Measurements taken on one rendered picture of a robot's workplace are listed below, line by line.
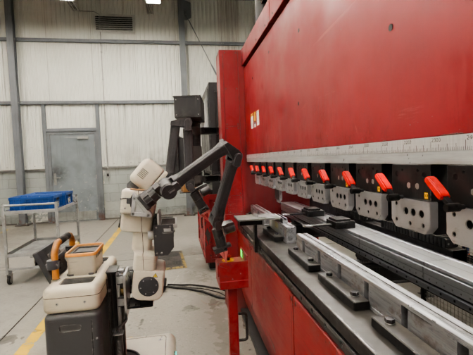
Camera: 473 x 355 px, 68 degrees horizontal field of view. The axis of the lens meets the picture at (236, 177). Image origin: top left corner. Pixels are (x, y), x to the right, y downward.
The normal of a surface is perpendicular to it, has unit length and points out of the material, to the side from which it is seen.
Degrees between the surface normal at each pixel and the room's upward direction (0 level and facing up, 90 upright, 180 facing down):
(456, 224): 90
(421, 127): 90
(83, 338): 90
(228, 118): 90
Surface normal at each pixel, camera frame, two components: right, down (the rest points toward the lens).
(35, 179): 0.18, 0.04
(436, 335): -0.99, 0.04
